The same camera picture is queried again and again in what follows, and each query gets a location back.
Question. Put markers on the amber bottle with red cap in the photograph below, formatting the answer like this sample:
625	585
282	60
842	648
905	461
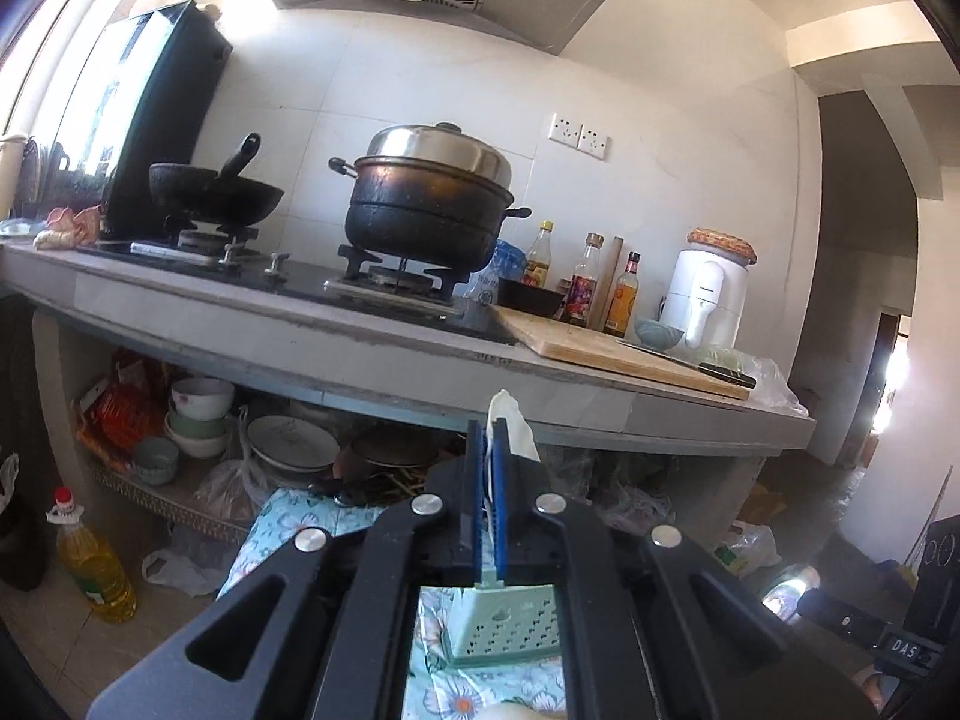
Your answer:
622	300

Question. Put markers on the blue plastic packet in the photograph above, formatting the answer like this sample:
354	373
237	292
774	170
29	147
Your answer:
506	259

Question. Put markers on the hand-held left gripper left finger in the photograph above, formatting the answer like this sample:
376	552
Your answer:
474	499

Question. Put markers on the yellow cooking oil bottle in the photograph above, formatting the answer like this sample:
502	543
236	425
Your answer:
97	570

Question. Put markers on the black bowl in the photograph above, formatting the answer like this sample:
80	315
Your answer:
529	298

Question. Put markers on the wooden door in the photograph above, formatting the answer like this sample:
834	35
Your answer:
889	390

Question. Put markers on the cardboard box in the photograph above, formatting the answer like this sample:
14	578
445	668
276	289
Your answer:
761	506

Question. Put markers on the yellow cap sauce bottle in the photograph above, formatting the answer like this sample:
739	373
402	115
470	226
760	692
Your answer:
538	262

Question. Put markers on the white plastic bag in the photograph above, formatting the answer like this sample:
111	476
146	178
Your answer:
184	574

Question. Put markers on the green plastic utensil holder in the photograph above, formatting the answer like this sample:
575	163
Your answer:
502	626

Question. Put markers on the white plate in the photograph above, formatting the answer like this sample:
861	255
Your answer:
292	442

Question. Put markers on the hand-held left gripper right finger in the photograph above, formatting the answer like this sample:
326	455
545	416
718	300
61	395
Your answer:
506	499

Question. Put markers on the pale blue bowl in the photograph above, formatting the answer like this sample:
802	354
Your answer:
658	334

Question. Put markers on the clear plastic bag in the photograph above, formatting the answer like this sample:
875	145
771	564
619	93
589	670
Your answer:
772	382

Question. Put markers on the white air fryer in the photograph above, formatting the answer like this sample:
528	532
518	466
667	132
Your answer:
709	300

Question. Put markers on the floral turquoise cloth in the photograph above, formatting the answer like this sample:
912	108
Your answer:
281	517

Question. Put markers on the black pot with steel lid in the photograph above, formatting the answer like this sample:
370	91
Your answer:
420	210

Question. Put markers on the plastic bag with green print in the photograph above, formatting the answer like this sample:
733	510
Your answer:
742	551

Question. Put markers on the metal shelf rack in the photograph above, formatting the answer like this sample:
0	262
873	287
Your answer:
165	499

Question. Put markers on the white wall socket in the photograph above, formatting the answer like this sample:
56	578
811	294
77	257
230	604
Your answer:
564	130
594	142

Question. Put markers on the grey concrete kitchen counter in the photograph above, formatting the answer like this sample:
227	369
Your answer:
225	337

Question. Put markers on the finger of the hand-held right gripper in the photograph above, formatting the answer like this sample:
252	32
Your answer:
840	619

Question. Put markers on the wooden rolling pin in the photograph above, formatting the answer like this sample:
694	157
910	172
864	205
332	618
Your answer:
609	277

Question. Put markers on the woven round trivet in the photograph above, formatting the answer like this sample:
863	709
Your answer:
724	244

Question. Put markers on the wooden cutting board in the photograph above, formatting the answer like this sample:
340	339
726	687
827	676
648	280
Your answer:
570	341

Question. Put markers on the pink plastic bag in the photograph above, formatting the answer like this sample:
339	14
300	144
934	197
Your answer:
229	491

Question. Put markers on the dark pan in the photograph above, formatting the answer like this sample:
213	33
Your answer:
397	446

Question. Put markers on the small pale green bowl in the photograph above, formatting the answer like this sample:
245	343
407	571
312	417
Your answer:
156	461

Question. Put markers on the black gas stove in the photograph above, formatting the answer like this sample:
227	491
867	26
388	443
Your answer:
300	286

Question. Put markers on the pink crumpled bag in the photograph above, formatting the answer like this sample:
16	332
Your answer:
71	225

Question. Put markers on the red snack packet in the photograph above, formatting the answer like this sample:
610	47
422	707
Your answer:
120	420

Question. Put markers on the black wok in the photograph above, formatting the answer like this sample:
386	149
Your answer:
210	195

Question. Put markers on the red label sauce bottle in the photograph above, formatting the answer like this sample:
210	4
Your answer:
581	292

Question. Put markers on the black glossy panel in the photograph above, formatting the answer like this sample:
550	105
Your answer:
172	127

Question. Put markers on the dark jug with plastic wrap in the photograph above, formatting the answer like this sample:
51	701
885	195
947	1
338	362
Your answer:
19	540

